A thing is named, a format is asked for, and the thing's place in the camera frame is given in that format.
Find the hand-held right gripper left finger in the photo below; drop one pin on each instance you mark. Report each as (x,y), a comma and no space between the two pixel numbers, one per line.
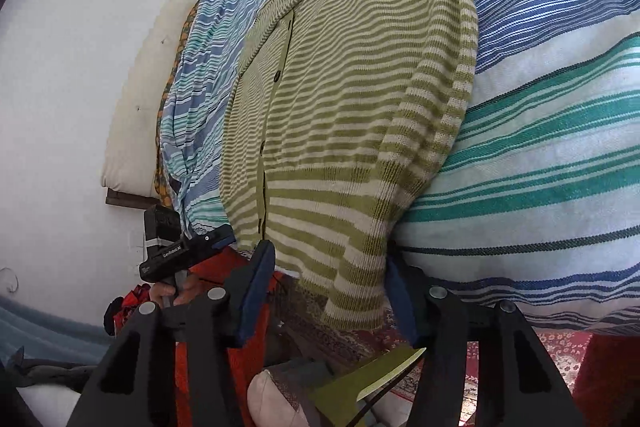
(257,287)

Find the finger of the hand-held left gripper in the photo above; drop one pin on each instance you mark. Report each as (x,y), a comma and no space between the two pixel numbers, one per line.
(222,239)

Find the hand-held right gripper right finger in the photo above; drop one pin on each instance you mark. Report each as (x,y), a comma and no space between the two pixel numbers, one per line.
(400,302)

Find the green striped knit cardigan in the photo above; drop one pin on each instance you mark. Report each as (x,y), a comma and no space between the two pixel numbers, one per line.
(350,82)

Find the person's left hand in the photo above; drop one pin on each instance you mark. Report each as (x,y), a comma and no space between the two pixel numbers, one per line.
(162,294)

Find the red black bag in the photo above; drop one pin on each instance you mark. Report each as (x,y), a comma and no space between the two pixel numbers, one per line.
(125,307)

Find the person's red clothing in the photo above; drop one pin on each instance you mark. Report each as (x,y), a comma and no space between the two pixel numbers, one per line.
(250,357)

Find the yellow green flat object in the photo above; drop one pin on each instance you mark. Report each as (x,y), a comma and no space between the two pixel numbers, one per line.
(350,394)

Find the pale pink cloth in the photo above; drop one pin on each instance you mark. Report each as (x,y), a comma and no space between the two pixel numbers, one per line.
(272,399)

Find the white mattress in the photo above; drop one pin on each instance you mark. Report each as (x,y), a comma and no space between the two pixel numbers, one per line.
(135,107)

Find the grey blue cloth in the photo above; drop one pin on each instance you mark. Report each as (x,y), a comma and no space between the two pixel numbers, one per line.
(40,332)

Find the red patterned carpet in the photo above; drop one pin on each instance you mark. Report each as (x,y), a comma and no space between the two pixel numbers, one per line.
(555,357)

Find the blue green striped bedsheet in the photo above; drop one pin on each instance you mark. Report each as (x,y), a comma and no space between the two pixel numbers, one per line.
(525,157)

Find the wooden bed frame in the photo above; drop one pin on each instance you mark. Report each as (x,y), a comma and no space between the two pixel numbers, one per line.
(125,199)

